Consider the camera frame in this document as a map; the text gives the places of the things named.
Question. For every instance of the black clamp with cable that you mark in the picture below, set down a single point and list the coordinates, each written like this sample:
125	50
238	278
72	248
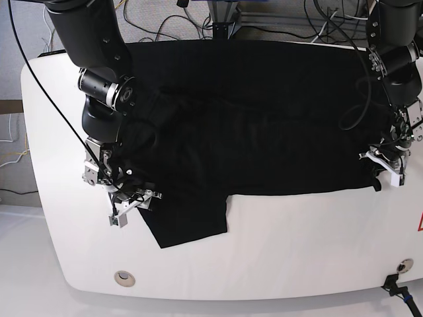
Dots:
390	285

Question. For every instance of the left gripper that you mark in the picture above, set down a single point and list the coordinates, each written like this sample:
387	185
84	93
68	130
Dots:
393	160

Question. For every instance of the table hole grommet right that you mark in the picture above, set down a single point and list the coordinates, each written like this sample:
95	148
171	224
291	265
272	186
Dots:
405	266

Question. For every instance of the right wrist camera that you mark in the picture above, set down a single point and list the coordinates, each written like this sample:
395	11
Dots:
119	220

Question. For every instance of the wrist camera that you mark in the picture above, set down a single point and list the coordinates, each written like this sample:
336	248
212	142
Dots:
119	220
397	180

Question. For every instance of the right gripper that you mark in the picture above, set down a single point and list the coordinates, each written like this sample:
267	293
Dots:
130	194

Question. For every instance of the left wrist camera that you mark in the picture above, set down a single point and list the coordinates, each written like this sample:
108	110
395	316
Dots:
397	180

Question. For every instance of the red warning sticker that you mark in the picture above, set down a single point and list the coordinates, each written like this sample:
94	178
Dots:
420	226

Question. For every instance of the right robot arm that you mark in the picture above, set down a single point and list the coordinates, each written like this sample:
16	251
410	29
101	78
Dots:
91	37

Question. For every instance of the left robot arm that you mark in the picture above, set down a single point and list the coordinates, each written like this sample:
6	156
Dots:
391	28

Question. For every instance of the black T-shirt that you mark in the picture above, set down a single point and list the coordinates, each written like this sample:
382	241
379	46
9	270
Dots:
246	118

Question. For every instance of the table hole grommet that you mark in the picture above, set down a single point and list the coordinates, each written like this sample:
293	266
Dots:
405	266
124	279

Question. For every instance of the table hole grommet left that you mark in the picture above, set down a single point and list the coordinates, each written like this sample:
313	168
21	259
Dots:
124	279

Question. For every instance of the black frame base bracket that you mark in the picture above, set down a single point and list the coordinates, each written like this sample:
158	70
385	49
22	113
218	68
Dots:
223	30

